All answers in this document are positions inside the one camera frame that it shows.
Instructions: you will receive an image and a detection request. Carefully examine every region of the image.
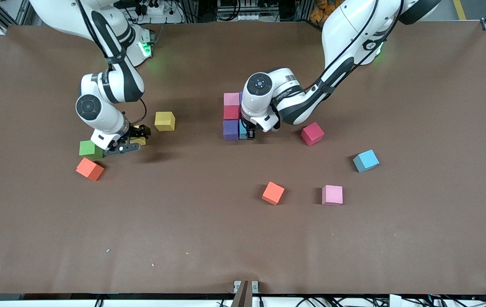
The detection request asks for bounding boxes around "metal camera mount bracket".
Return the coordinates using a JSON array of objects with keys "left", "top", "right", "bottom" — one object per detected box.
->
[{"left": 231, "top": 280, "right": 260, "bottom": 307}]

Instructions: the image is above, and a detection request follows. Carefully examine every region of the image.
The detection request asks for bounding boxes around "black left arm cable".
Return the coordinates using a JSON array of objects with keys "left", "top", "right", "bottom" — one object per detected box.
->
[{"left": 303, "top": 0, "right": 405, "bottom": 92}]

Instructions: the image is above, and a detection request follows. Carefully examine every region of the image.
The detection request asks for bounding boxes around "brown paper table cover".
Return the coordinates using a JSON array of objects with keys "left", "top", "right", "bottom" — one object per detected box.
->
[{"left": 0, "top": 20, "right": 486, "bottom": 295}]

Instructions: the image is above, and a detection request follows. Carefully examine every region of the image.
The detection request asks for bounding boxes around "crimson foam cube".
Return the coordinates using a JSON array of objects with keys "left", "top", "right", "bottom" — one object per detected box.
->
[
  {"left": 223, "top": 105, "right": 242, "bottom": 121},
  {"left": 301, "top": 122, "right": 325, "bottom": 147}
]

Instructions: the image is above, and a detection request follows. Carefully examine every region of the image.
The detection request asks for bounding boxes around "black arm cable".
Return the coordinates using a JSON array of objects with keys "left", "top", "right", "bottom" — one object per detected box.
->
[
  {"left": 77, "top": 0, "right": 148, "bottom": 126},
  {"left": 303, "top": 0, "right": 405, "bottom": 92}
]

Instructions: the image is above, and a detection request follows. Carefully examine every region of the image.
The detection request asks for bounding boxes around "orange foam cube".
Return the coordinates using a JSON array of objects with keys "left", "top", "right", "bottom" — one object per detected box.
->
[
  {"left": 262, "top": 182, "right": 285, "bottom": 206},
  {"left": 76, "top": 157, "right": 104, "bottom": 182}
]

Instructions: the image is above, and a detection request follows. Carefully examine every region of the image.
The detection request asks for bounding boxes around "metal equipment rack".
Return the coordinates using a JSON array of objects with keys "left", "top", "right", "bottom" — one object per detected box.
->
[{"left": 215, "top": 0, "right": 312, "bottom": 23}]

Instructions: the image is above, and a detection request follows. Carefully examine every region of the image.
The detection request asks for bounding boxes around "green foam cube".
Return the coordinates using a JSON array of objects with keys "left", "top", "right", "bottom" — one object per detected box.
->
[{"left": 79, "top": 140, "right": 104, "bottom": 160}]

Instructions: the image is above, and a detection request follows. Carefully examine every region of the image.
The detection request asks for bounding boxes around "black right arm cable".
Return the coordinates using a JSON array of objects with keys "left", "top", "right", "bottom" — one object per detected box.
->
[{"left": 77, "top": 0, "right": 148, "bottom": 126}]

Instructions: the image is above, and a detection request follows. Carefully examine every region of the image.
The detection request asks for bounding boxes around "orange bag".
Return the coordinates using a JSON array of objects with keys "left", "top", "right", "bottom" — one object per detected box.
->
[{"left": 310, "top": 0, "right": 333, "bottom": 22}]

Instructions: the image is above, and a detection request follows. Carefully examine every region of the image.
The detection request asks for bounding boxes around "white power strip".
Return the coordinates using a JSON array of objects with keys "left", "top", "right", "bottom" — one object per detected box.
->
[{"left": 134, "top": 2, "right": 171, "bottom": 15}]

